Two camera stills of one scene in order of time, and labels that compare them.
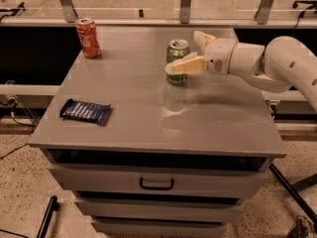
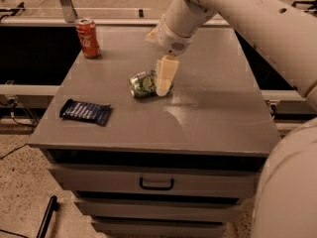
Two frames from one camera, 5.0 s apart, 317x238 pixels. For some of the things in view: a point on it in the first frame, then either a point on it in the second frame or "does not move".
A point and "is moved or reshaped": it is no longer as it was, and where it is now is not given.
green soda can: (176, 49) is moved or reshaped
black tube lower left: (48, 217) does not move
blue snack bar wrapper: (95, 113) does not move
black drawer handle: (157, 187) does not move
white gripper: (219, 57) to (170, 39)
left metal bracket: (66, 2) does not move
